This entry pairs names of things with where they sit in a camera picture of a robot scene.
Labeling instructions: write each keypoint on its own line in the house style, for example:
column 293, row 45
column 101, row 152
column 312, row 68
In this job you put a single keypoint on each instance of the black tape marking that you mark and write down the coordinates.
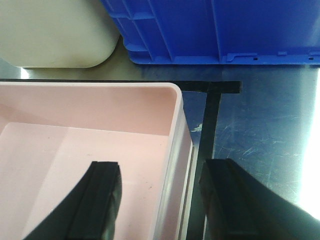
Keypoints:
column 201, row 102

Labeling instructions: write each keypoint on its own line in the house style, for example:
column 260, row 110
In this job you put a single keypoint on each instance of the stainless steel table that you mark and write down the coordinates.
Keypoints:
column 271, row 128

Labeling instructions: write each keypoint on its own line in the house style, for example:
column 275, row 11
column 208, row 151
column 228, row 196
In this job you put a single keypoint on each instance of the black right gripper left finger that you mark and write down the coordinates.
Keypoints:
column 89, row 211

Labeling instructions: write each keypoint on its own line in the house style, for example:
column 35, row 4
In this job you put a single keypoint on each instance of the pink plastic bin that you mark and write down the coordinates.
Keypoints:
column 51, row 132

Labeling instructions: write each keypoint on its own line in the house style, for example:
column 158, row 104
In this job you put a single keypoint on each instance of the blue plastic crate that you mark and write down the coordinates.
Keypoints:
column 218, row 32

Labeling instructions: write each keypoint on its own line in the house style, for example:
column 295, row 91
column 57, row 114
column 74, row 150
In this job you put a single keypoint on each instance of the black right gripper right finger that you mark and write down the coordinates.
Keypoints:
column 239, row 207

